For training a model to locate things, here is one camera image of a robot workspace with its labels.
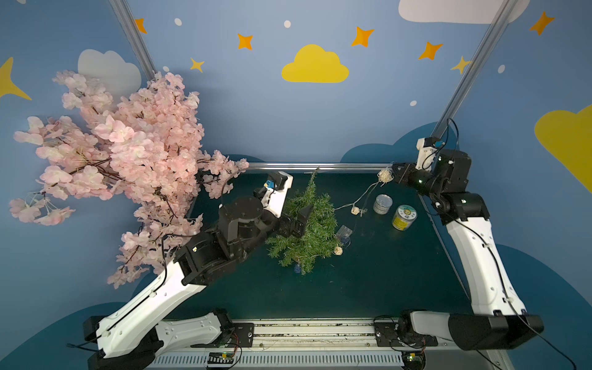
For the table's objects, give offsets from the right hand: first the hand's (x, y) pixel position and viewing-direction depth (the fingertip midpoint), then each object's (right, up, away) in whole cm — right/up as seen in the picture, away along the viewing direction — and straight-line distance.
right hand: (397, 163), depth 70 cm
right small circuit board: (+6, -64, +3) cm, 64 cm away
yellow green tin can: (+14, -19, +25) cm, 35 cm away
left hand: (-32, -10, -14) cm, 36 cm away
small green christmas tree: (-23, -24, +1) cm, 33 cm away
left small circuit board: (-56, -62, +2) cm, 84 cm away
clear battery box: (-11, -27, +28) cm, 40 cm away
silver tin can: (+8, -14, +34) cm, 38 cm away
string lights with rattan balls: (-9, -14, +10) cm, 19 cm away
